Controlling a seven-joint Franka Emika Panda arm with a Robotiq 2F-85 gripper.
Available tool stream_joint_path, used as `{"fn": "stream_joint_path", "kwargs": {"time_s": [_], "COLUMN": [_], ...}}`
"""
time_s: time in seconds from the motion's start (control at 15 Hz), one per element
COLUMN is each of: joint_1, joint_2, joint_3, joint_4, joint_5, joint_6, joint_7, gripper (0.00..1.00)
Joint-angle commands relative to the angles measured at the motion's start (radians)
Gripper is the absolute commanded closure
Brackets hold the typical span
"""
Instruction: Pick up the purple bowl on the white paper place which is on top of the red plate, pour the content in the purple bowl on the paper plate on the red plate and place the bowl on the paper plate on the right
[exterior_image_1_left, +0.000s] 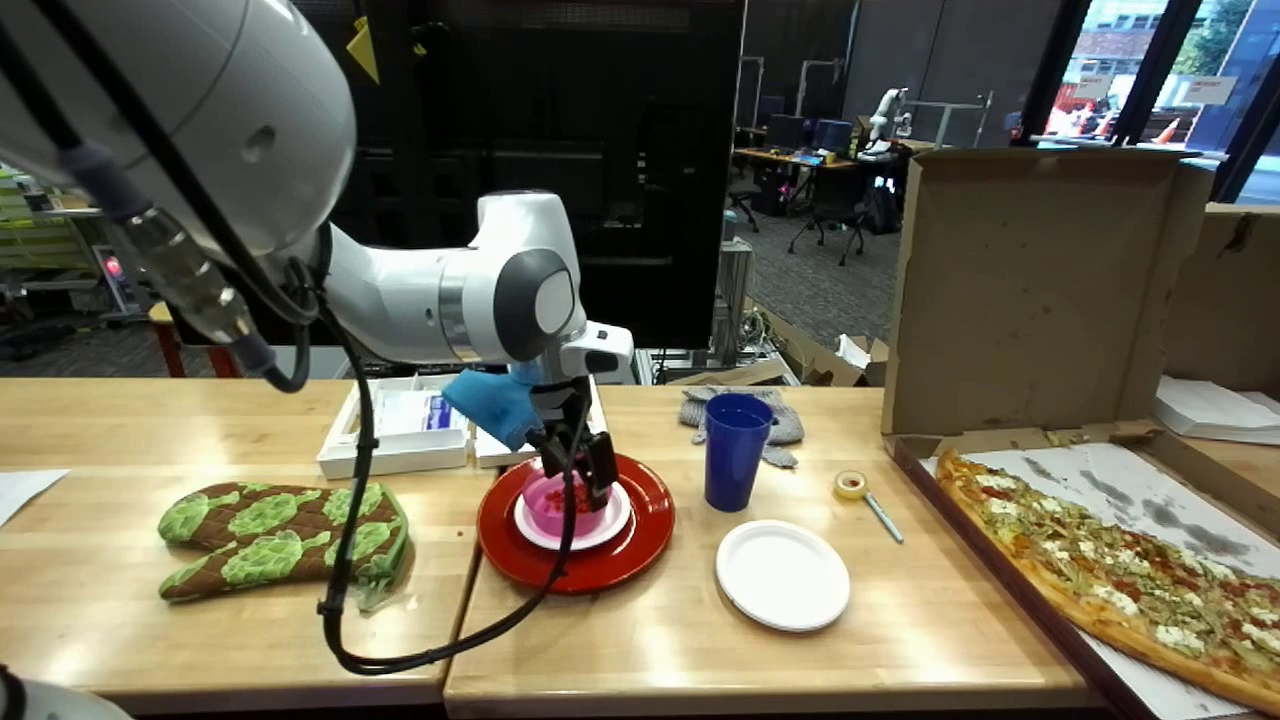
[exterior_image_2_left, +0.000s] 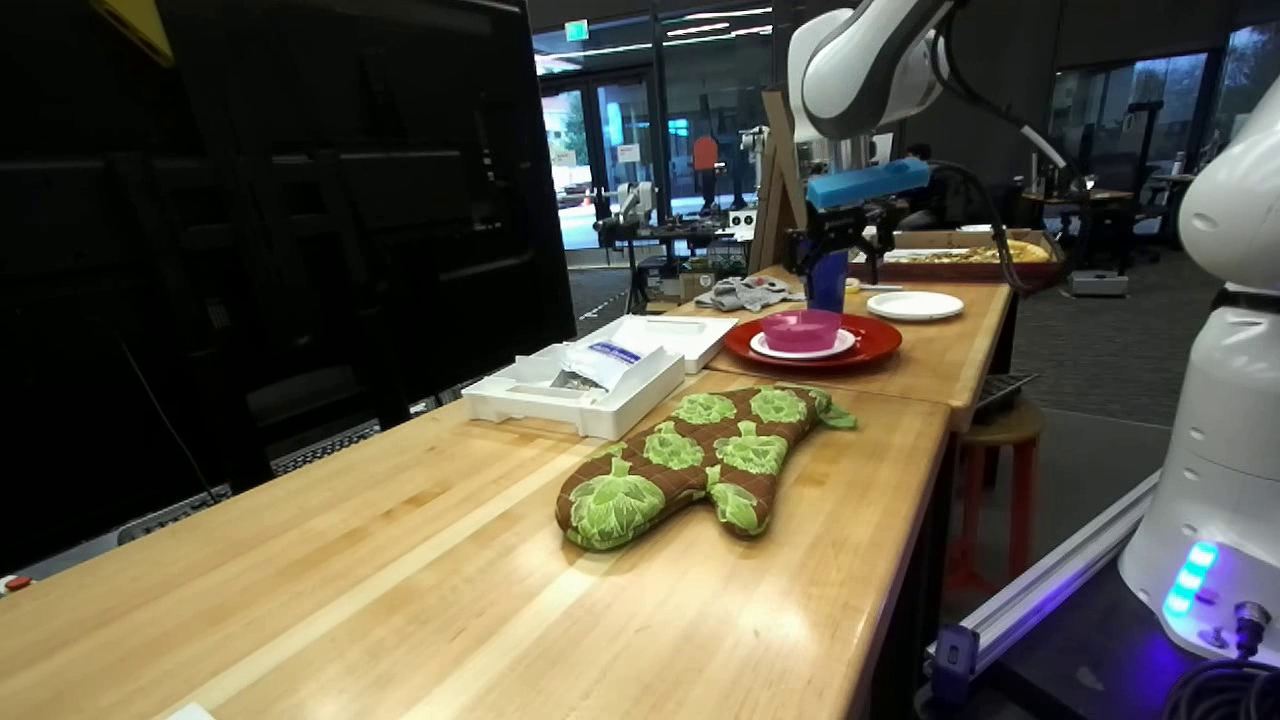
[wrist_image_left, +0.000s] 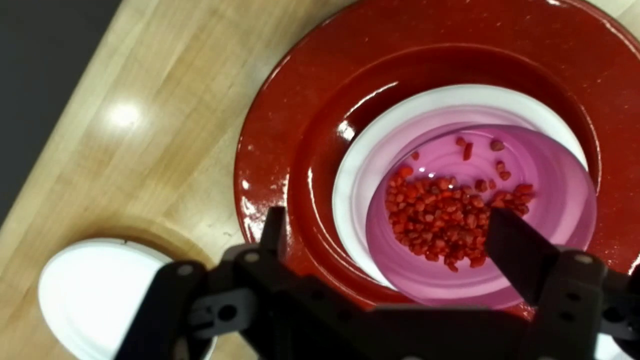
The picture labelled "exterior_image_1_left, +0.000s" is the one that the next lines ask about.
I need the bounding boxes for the small white paper plate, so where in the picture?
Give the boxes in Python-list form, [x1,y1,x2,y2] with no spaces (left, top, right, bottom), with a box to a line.
[506,477,636,554]

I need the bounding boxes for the gray metal cylinder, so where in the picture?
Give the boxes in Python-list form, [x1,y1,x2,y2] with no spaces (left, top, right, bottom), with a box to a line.
[707,237,760,368]

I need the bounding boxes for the white paper sheet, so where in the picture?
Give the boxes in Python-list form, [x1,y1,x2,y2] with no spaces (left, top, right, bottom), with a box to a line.
[0,464,66,528]

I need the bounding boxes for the large black screen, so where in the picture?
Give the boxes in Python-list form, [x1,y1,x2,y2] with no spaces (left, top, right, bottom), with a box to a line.
[282,0,747,350]

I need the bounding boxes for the gray cloth gloves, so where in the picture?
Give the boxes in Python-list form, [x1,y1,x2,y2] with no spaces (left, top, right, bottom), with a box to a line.
[673,378,806,477]

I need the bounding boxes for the blue plastic cup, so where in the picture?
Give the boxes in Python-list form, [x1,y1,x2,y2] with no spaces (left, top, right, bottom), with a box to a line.
[701,389,778,517]

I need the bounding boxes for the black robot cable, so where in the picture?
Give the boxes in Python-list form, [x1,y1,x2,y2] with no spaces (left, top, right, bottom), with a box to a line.
[0,0,593,680]

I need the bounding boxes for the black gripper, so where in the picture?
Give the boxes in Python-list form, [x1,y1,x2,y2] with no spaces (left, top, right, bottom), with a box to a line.
[523,370,619,507]

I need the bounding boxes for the brown green artichoke oven mitt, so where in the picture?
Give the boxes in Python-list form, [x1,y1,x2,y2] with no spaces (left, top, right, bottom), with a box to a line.
[152,477,419,618]

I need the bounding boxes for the yellow triangle sign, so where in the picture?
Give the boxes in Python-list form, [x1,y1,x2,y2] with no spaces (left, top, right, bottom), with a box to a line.
[338,10,382,87]

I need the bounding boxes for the red ceramic plate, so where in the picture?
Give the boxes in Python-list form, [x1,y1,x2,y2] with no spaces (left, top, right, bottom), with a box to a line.
[477,447,680,601]

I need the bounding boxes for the rectangular pizza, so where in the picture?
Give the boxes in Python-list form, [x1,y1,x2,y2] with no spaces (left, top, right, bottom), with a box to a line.
[931,447,1280,711]

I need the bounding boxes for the brown cardboard box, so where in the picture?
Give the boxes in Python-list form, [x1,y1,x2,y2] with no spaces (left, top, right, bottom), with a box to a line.
[1156,196,1280,392]

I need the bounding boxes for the open cardboard pizza box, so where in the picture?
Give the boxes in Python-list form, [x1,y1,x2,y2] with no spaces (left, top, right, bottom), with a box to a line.
[876,138,1280,720]

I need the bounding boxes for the small metal tool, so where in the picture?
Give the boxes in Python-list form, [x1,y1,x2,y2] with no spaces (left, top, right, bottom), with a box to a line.
[857,489,907,546]

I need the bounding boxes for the white cardboard box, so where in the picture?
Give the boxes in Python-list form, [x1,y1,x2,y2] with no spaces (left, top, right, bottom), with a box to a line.
[311,370,478,483]

